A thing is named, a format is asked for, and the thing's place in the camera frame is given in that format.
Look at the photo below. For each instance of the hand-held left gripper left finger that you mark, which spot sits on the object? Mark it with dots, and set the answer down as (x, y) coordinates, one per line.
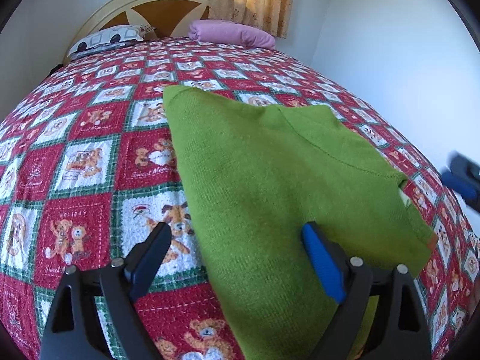
(150, 270)

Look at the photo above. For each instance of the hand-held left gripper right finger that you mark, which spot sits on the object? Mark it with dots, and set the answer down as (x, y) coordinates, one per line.
(322, 266)

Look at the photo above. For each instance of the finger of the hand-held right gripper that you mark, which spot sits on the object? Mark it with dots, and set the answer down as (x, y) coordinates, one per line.
(459, 185)

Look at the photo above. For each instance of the green striped knit sweater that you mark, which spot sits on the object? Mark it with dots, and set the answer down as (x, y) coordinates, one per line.
(262, 180)

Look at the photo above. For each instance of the red bear print quilt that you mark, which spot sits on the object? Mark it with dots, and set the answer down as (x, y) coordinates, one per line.
(75, 157)

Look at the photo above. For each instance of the white printed pillow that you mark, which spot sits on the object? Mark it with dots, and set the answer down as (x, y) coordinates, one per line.
(108, 37)

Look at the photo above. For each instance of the pink pillow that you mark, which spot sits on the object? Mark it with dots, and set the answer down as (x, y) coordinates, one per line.
(232, 32)

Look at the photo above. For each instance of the cream and brown headboard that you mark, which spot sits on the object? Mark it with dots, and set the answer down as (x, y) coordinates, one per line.
(112, 7)

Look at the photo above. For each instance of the yellow patterned curtain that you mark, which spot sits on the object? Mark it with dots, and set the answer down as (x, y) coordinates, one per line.
(258, 0)

